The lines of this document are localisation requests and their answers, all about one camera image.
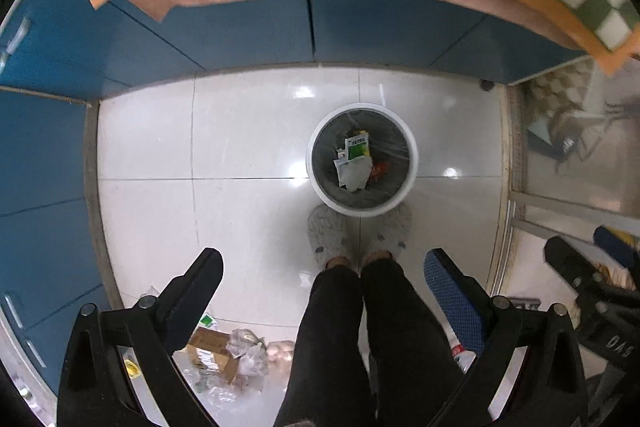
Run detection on white round trash bin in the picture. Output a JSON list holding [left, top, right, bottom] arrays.
[[306, 103, 419, 214]]

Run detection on crumpled clear plastic wrap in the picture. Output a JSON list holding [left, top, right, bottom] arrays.
[[225, 328, 271, 378]]

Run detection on clear plastic bag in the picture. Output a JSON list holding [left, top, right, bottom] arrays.
[[192, 372, 266, 408]]

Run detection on blue side cabinet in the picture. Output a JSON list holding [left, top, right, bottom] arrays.
[[0, 87, 118, 410]]

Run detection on brown cardboard box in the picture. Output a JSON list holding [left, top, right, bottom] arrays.
[[186, 326, 241, 383]]

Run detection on white paper napkin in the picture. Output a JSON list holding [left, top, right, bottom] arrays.
[[337, 159, 373, 192]]

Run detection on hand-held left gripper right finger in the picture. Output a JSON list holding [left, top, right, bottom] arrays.
[[423, 248, 588, 427]]

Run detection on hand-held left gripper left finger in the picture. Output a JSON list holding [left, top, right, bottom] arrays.
[[56, 247, 224, 427]]

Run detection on plastic bottle red label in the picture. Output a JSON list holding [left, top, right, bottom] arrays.
[[447, 332, 476, 373]]

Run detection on green white carton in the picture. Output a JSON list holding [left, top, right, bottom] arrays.
[[345, 132, 372, 160]]

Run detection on glass sliding door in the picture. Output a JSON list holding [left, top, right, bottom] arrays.
[[505, 57, 640, 238]]

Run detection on blue cabinet doors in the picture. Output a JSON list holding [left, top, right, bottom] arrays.
[[0, 0, 586, 102]]

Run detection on person's black pants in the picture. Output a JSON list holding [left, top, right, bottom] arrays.
[[274, 254, 468, 427]]

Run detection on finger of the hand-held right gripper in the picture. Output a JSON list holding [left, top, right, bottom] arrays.
[[544, 236, 608, 303], [592, 226, 640, 268]]

